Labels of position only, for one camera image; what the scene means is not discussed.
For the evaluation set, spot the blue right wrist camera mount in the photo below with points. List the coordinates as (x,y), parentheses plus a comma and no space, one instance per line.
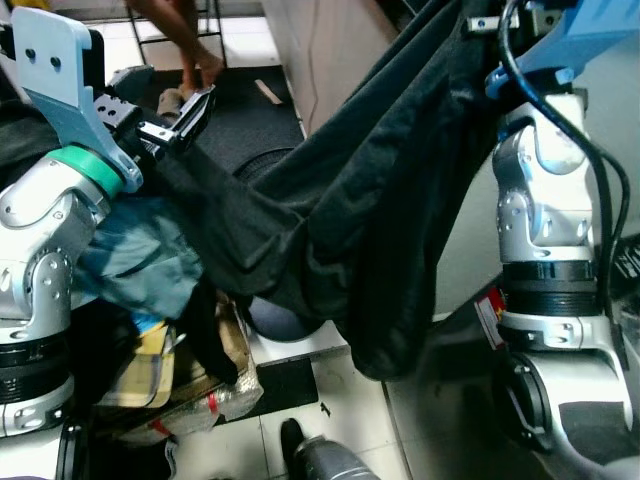
(590,35)

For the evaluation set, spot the black metal stool frame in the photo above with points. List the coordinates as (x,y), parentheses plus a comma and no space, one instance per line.
(130,22)

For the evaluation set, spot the large black rug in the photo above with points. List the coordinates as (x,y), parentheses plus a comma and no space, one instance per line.
(240,125)

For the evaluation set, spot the grey slipper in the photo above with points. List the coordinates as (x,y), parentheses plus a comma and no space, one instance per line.
(172,102)

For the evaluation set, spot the light wooden cabinet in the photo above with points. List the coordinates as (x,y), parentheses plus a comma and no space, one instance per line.
(320,50)

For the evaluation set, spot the short wooden stick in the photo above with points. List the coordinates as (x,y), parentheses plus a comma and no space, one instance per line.
(268,92)

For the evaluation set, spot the teal garment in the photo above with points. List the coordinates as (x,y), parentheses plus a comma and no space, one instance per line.
(140,260)

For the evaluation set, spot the red washer sticker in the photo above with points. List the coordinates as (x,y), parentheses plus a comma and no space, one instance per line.
(490,318)

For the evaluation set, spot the small black floor mat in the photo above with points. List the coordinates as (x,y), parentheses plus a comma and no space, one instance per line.
(285,385)

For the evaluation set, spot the cardboard laundry box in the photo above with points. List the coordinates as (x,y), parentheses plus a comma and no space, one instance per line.
(140,375)

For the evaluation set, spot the person bare legs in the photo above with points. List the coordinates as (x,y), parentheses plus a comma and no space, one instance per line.
(180,30)

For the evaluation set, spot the white appliance with black disc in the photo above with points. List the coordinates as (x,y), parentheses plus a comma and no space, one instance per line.
(300,352)

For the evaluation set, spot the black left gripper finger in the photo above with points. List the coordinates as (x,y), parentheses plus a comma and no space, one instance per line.
(165,138)
(190,110)

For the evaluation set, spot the grey right robot leg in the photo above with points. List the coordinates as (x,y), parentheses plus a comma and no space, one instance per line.
(335,462)

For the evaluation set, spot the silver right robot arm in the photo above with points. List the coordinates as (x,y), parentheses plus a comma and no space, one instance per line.
(545,200)

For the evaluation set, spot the large black garment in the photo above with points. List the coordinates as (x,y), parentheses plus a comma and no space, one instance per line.
(380,200)

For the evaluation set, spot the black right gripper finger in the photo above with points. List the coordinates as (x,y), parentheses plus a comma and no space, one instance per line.
(480,22)

